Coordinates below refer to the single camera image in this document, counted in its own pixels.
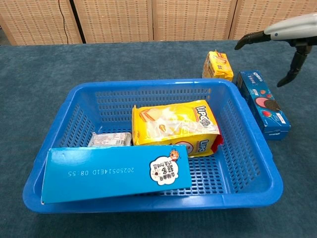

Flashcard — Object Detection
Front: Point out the small white burger snack packet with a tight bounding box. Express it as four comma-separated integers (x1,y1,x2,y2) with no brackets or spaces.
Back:
87,132,133,147

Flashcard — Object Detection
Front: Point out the yellow orange snack pack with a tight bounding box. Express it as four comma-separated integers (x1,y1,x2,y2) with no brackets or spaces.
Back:
202,49,234,82

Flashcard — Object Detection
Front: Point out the bamboo folding screen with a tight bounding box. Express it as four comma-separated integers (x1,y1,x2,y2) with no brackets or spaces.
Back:
0,0,317,46

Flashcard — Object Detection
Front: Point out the blue perforated plastic basket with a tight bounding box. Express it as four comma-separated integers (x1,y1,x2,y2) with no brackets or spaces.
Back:
22,78,284,214

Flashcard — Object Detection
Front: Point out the teal table mat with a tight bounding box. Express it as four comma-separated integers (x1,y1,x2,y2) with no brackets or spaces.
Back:
0,38,317,238

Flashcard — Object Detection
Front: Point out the dark blue Oreo box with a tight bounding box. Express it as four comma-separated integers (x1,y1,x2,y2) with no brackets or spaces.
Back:
235,70,292,141

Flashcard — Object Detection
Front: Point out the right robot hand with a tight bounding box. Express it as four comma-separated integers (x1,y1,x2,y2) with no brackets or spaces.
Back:
234,12,317,88

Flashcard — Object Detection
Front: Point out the thin black hanging cable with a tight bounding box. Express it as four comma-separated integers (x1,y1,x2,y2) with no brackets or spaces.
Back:
58,0,69,45

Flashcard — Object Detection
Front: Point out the light blue cookie box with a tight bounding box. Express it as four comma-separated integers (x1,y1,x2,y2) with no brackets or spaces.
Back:
41,145,193,205

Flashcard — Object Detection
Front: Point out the yellow red Lipo snack bag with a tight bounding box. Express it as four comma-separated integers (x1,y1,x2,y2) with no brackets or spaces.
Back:
131,99,223,158

